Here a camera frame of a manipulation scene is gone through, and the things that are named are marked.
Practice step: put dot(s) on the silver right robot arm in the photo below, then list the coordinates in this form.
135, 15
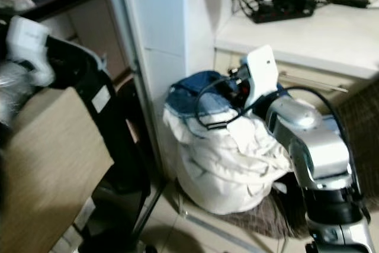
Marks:
314, 140

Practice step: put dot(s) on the tan wooden board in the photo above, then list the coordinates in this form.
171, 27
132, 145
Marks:
47, 170

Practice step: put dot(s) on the cream white garment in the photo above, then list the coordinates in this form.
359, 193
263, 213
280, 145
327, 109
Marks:
225, 164

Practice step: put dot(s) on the white cabinet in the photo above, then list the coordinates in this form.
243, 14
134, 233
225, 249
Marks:
160, 34

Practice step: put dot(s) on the brown woven cloth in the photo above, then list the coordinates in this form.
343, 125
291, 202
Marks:
361, 140

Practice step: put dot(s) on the black power strip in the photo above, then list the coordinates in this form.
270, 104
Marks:
278, 11

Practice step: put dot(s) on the blue denim garment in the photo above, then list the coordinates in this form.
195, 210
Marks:
192, 93

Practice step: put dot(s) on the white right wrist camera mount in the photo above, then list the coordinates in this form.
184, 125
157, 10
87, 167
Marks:
260, 72

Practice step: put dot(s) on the black power adapter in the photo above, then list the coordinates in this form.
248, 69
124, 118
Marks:
349, 0

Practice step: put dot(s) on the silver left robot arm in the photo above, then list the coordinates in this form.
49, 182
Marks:
12, 90

